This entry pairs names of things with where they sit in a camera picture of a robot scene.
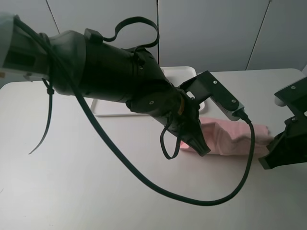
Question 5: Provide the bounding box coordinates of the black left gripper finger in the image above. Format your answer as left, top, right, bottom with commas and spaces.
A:
184, 134, 211, 157

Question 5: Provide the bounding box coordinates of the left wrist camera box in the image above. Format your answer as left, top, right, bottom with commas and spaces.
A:
179, 71, 246, 121

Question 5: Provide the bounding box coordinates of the pink towel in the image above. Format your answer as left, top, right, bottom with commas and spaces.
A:
179, 116, 273, 157

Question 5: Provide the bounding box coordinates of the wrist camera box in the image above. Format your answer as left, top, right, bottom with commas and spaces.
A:
179, 71, 246, 121
274, 77, 307, 116

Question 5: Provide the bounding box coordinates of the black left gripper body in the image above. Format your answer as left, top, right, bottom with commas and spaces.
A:
126, 88, 203, 143

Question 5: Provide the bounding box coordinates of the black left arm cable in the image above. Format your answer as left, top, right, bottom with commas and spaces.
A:
14, 16, 255, 206

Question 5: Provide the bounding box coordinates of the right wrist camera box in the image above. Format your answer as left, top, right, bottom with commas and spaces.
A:
274, 77, 307, 116

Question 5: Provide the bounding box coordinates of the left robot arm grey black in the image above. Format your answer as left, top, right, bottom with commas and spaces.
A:
0, 12, 209, 156

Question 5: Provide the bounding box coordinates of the white rectangular plastic tray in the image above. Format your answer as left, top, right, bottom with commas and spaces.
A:
90, 66, 209, 118

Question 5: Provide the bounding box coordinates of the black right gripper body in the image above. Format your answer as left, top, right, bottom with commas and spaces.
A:
259, 117, 307, 170

